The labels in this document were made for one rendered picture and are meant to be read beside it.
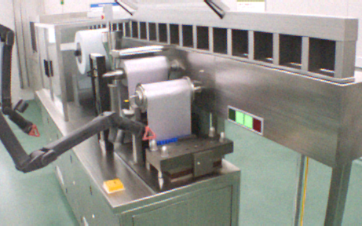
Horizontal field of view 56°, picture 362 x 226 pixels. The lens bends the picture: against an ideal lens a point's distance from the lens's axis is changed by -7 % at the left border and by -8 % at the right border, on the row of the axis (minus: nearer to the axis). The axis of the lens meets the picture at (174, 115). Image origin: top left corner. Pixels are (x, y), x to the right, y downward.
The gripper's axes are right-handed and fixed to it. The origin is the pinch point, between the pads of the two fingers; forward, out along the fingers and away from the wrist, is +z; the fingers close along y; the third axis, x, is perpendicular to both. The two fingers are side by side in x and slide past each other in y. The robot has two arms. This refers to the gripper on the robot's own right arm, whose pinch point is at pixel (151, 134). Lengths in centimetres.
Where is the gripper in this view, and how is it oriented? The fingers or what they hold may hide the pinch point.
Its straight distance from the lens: 179.7
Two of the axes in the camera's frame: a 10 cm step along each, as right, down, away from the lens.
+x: 4.1, -9.1, -0.4
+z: 7.8, 3.3, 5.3
